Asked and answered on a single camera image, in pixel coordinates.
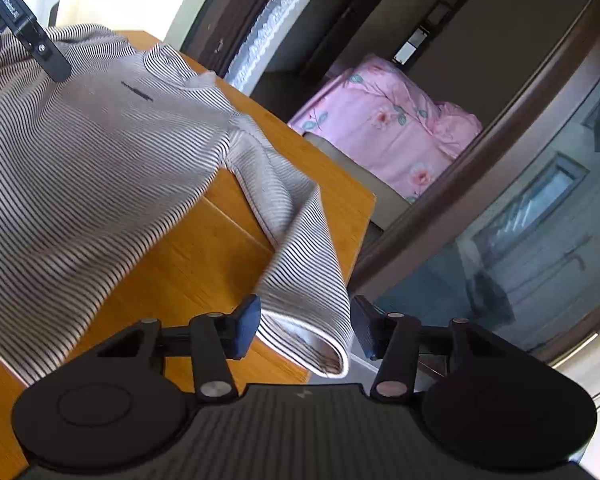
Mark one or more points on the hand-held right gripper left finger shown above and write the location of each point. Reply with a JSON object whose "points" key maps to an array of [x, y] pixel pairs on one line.
{"points": [[246, 321]]}

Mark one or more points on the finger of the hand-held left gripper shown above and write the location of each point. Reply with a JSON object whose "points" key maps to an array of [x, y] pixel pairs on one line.
{"points": [[30, 30]]}

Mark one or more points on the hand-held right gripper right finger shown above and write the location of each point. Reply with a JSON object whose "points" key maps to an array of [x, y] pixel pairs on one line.
{"points": [[364, 332]]}

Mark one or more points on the striped long-sleeve shirt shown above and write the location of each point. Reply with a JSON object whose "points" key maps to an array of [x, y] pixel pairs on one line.
{"points": [[105, 160]]}

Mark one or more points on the glass sliding door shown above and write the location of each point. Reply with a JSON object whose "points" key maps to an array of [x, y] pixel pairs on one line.
{"points": [[525, 240]]}

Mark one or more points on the pink floral quilt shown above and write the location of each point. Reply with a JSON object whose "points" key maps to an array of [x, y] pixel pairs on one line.
{"points": [[395, 125]]}

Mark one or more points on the white lace curtain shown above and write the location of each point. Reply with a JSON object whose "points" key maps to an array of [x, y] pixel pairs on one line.
{"points": [[272, 25]]}

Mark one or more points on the dark wooden door frame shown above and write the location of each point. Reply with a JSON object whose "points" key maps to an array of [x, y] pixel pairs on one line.
{"points": [[480, 160]]}

